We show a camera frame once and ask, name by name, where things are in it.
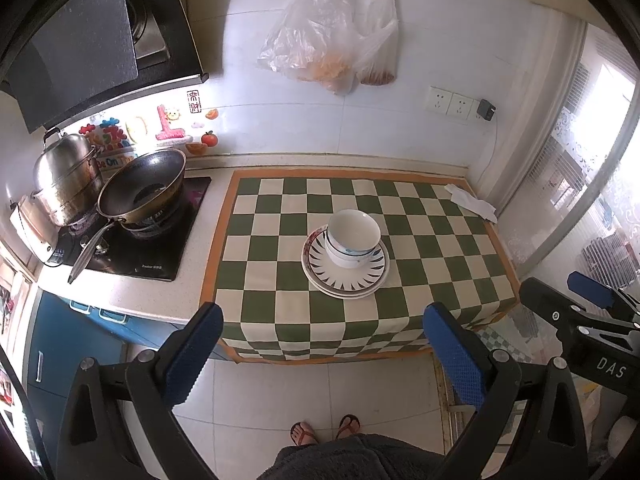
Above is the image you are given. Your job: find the plain white bowl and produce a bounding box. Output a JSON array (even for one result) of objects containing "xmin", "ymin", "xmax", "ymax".
[{"xmin": 325, "ymin": 209, "xmax": 382, "ymax": 255}]

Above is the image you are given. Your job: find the person's right hand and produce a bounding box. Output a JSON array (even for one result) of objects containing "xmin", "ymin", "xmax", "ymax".
[{"xmin": 582, "ymin": 382, "xmax": 640, "ymax": 463}]

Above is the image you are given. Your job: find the green white checkered cloth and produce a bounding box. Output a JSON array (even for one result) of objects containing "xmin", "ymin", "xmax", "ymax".
[{"xmin": 200, "ymin": 169, "xmax": 522, "ymax": 364}]

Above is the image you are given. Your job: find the blue kitchen cabinet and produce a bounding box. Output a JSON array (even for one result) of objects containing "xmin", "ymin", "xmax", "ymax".
[{"xmin": 22, "ymin": 290, "xmax": 226, "ymax": 413}]

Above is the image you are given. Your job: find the thin adapter cable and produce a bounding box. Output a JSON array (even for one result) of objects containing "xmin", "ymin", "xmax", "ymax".
[{"xmin": 481, "ymin": 119, "xmax": 500, "ymax": 188}]

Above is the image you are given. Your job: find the person's dark garment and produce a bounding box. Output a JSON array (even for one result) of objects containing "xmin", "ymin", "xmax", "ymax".
[{"xmin": 256, "ymin": 434, "xmax": 447, "ymax": 480}]

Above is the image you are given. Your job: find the dark wok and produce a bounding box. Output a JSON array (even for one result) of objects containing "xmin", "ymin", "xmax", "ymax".
[{"xmin": 67, "ymin": 148, "xmax": 188, "ymax": 285}]

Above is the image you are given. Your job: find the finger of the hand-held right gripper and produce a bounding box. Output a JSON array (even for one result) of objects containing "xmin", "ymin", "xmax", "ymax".
[
  {"xmin": 567, "ymin": 271, "xmax": 640, "ymax": 328},
  {"xmin": 519, "ymin": 277, "xmax": 593, "ymax": 346}
]

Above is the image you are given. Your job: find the black glass gas stove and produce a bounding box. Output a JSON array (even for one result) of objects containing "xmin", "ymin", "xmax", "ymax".
[{"xmin": 50, "ymin": 175, "xmax": 213, "ymax": 282}]

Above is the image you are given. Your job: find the person's left foot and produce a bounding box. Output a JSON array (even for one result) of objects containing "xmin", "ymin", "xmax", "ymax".
[{"xmin": 290, "ymin": 421, "xmax": 317, "ymax": 447}]

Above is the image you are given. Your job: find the small clear plastic bag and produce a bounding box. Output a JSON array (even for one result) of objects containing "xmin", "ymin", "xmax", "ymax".
[{"xmin": 352, "ymin": 0, "xmax": 400, "ymax": 87}]

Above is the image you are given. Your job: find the blue leaf pattern plate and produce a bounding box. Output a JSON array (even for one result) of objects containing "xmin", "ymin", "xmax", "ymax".
[{"xmin": 305, "ymin": 230, "xmax": 390, "ymax": 295}]

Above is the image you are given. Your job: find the colourful lettered wall sticker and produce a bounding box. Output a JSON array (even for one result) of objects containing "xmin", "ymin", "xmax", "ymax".
[{"xmin": 81, "ymin": 118, "xmax": 137, "ymax": 171}]

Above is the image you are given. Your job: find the person's right foot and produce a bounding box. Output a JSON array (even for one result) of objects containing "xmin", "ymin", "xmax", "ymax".
[{"xmin": 336, "ymin": 414, "xmax": 361, "ymax": 441}]

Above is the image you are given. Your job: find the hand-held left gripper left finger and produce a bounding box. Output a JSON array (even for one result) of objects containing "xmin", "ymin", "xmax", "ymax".
[{"xmin": 54, "ymin": 302, "xmax": 225, "ymax": 480}]

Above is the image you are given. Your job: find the large clear plastic bag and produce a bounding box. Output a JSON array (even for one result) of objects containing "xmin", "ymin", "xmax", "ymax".
[{"xmin": 256, "ymin": 0, "xmax": 362, "ymax": 96}]

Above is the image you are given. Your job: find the stainless steel steamer pot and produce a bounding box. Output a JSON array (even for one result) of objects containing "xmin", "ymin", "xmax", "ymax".
[{"xmin": 30, "ymin": 127, "xmax": 104, "ymax": 227}]

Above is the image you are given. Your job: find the white boxy object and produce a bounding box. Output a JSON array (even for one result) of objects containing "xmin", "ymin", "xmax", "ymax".
[{"xmin": 9, "ymin": 200, "xmax": 62, "ymax": 264}]

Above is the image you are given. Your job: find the pink rimmed white plate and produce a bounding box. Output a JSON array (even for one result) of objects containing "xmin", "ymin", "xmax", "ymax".
[{"xmin": 301, "ymin": 232, "xmax": 390, "ymax": 301}]

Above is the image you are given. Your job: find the person's foot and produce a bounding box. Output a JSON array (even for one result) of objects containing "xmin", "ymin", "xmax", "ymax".
[
  {"xmin": 336, "ymin": 414, "xmax": 361, "ymax": 441},
  {"xmin": 290, "ymin": 421, "xmax": 317, "ymax": 447}
]

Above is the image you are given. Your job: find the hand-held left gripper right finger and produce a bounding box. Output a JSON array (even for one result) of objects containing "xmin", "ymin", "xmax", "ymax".
[{"xmin": 423, "ymin": 302, "xmax": 598, "ymax": 480}]

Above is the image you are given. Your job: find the sliding glass door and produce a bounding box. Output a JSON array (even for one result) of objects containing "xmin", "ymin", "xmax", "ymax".
[{"xmin": 500, "ymin": 22, "xmax": 640, "ymax": 313}]

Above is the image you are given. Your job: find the black range hood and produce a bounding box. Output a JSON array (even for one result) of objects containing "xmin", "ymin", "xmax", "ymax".
[{"xmin": 0, "ymin": 0, "xmax": 210, "ymax": 134}]

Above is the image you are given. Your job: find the white crumpled rag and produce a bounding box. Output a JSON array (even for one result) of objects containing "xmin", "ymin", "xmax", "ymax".
[{"xmin": 444, "ymin": 183, "xmax": 500, "ymax": 224}]

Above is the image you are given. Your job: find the white wall outlet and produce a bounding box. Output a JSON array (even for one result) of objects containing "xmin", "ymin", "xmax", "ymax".
[
  {"xmin": 446, "ymin": 92, "xmax": 474, "ymax": 122},
  {"xmin": 426, "ymin": 86, "xmax": 454, "ymax": 115}
]

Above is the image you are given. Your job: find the pink wall sticker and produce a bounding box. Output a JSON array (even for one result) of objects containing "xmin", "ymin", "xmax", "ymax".
[{"xmin": 154, "ymin": 104, "xmax": 194, "ymax": 144}]

